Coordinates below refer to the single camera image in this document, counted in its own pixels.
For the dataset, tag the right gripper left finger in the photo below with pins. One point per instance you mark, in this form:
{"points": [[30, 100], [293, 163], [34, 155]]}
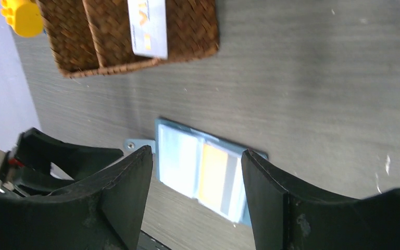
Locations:
{"points": [[102, 211]]}

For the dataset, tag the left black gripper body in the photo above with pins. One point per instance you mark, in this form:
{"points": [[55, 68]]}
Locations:
{"points": [[37, 177]]}

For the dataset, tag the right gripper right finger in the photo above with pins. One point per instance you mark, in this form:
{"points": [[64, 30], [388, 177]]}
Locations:
{"points": [[287, 212]]}

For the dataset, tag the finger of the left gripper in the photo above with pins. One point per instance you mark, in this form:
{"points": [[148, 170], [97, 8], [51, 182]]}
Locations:
{"points": [[37, 150]]}

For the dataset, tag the orange credit card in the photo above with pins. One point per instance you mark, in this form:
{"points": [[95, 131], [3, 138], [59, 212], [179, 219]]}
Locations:
{"points": [[212, 176]]}

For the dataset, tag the blue card holder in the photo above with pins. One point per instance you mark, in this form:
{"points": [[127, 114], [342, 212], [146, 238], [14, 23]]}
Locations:
{"points": [[200, 166]]}

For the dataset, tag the brown wicker basket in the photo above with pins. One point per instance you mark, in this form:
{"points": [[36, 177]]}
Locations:
{"points": [[91, 38]]}

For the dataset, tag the blue yellow toy car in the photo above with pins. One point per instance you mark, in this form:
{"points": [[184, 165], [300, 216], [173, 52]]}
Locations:
{"points": [[23, 16]]}

